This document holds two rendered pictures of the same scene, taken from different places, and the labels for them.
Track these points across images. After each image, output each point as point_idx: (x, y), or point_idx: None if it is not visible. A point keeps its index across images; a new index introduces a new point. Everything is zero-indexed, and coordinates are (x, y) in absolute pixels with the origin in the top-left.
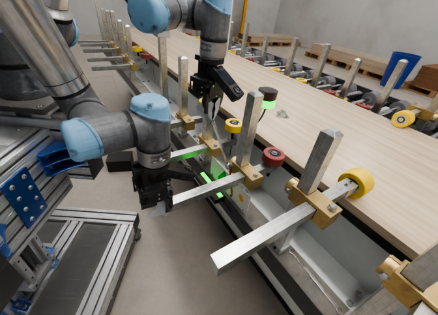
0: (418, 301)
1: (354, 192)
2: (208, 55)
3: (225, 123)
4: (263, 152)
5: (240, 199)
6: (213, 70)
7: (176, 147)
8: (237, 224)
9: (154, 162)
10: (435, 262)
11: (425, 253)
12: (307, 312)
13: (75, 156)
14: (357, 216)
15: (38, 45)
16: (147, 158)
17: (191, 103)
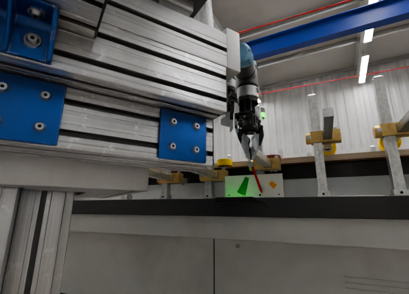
0: (396, 126)
1: (331, 149)
2: (230, 84)
3: (220, 159)
4: (266, 155)
5: (272, 187)
6: (233, 92)
7: (160, 212)
8: (280, 212)
9: (256, 92)
10: (383, 107)
11: (378, 107)
12: (378, 210)
13: (249, 52)
14: (343, 158)
15: (212, 24)
16: (254, 87)
17: (144, 195)
